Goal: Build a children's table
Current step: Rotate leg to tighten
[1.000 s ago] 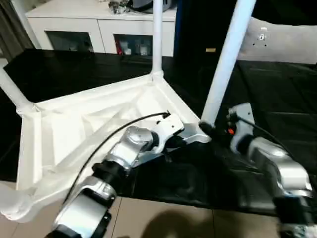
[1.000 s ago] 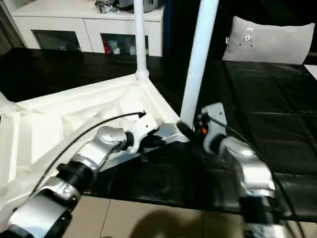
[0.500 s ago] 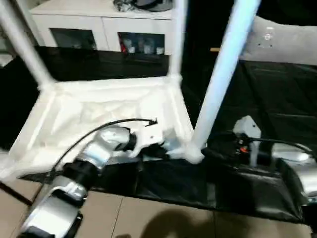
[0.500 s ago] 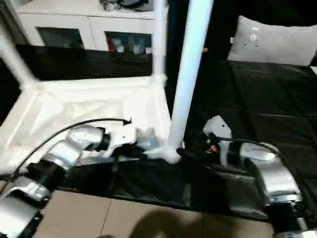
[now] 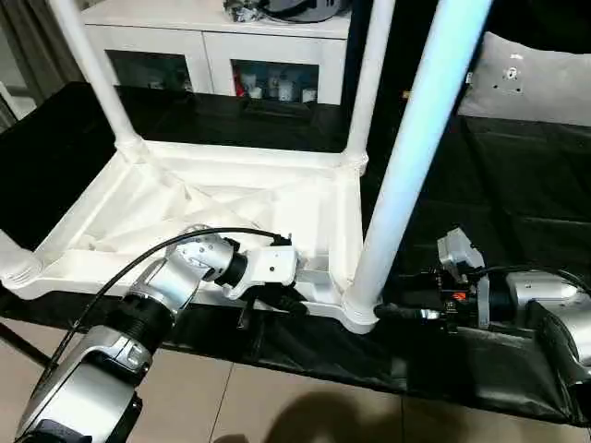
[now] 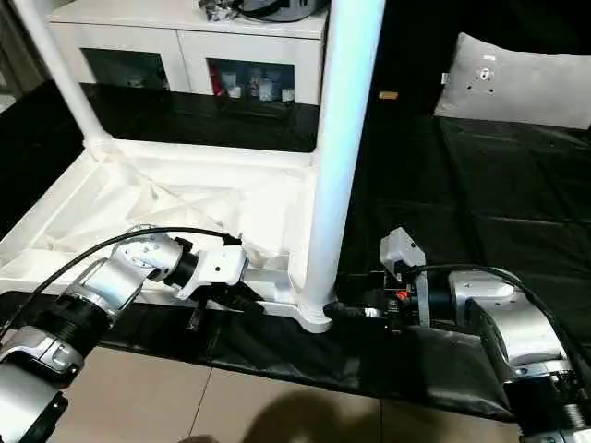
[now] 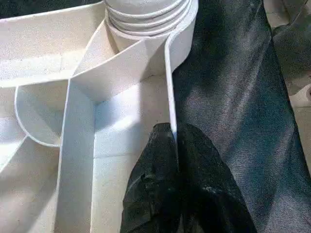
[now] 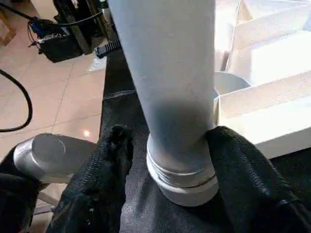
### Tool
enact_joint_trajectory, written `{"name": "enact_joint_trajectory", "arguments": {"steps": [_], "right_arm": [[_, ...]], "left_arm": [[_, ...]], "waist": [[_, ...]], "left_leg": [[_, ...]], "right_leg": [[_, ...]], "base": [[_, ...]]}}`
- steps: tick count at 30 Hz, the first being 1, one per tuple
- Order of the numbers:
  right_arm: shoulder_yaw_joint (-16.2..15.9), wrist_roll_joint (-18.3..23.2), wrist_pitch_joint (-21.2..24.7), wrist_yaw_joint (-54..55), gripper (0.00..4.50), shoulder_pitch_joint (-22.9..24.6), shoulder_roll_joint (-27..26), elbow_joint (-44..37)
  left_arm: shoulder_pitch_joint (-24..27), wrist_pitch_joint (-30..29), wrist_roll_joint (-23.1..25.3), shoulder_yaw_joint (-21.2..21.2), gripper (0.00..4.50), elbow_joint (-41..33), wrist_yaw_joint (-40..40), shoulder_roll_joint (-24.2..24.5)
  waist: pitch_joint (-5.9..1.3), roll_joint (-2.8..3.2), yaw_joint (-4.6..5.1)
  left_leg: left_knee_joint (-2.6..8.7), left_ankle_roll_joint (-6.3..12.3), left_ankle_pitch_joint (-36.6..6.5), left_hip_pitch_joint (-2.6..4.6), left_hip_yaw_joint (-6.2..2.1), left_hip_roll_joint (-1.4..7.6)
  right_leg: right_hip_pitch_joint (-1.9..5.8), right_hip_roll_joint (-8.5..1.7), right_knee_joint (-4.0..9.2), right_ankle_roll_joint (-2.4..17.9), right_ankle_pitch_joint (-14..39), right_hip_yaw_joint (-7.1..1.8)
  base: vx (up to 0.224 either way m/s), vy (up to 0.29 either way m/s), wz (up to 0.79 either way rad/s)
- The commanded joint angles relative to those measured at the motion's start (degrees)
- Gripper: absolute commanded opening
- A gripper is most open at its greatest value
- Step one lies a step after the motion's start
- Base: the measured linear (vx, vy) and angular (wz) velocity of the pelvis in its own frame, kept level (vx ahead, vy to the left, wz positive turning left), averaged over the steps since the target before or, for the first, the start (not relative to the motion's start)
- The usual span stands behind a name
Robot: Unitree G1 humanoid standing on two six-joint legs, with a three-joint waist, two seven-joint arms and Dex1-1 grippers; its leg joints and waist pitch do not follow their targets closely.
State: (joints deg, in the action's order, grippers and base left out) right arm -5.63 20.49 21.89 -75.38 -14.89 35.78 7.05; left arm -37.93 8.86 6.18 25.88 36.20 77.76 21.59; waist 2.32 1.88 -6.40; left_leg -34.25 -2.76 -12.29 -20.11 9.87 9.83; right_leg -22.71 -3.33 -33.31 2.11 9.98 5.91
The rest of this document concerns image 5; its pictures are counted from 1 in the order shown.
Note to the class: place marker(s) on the white plastic table top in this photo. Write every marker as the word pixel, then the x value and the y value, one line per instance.
pixel 231 161

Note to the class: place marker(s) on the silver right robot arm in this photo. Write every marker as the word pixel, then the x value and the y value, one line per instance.
pixel 545 295

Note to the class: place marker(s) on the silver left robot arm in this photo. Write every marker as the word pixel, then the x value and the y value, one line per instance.
pixel 194 263

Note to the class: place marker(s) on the black work mat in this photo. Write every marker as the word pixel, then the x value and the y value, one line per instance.
pixel 508 184

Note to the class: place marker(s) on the dark robot foot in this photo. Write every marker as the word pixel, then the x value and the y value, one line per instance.
pixel 235 439

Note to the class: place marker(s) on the small white cup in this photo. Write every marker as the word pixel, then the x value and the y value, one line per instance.
pixel 308 95

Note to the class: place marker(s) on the white printed bottle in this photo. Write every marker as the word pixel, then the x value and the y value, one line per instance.
pixel 286 90

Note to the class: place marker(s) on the light grey pillow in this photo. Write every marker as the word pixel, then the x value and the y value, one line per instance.
pixel 531 101

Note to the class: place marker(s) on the small red bottle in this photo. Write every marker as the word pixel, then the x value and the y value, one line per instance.
pixel 240 85

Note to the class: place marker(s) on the white cabinet with glass doors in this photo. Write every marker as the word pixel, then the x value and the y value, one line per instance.
pixel 203 55

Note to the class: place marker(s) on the black sofa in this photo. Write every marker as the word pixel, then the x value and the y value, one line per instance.
pixel 408 46

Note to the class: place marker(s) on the grey curtain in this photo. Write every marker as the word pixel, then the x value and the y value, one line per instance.
pixel 27 46

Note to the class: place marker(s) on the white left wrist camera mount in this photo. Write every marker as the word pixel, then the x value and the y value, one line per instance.
pixel 272 265

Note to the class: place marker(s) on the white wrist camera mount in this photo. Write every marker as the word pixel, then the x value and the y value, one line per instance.
pixel 272 265
pixel 457 249

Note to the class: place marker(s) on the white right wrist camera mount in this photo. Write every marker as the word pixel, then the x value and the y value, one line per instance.
pixel 457 249

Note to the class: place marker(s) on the black table frame leg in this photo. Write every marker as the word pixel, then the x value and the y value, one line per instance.
pixel 23 343

